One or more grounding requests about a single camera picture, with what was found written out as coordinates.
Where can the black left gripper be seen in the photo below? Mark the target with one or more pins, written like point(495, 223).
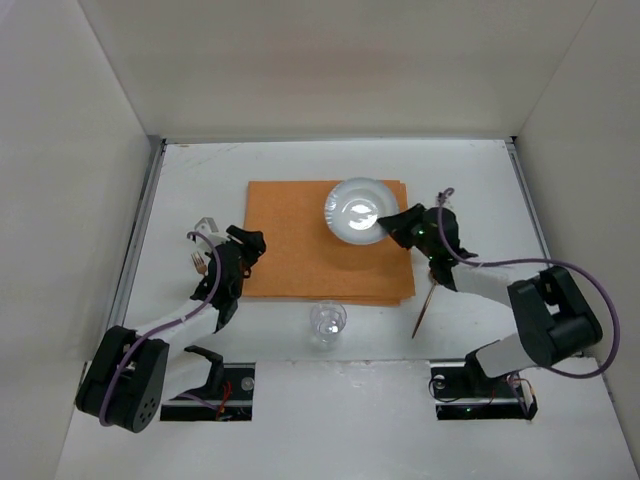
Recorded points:
point(239, 251)

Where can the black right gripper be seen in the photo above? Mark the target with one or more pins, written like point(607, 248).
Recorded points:
point(413, 228)

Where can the white ceramic plate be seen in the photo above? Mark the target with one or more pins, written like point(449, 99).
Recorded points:
point(353, 208)

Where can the orange cloth placemat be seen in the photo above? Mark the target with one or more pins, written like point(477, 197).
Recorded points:
point(305, 260)

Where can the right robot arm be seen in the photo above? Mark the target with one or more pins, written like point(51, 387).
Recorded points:
point(552, 318)

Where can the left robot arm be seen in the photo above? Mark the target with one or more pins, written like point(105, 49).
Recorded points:
point(160, 370)

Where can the copper fork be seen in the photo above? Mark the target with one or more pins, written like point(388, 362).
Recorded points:
point(200, 265)

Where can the copper spoon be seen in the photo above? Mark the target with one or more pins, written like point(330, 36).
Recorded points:
point(424, 309)

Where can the clear plastic cup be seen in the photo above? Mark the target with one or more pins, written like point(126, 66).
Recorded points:
point(328, 320)

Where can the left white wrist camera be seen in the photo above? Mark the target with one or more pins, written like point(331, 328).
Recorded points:
point(207, 227)

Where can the left aluminium frame rail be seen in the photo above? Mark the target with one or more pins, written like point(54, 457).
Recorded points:
point(124, 286)

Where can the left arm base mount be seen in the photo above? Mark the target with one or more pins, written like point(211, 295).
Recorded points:
point(200, 386)

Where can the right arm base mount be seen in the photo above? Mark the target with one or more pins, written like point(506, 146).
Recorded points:
point(460, 397)

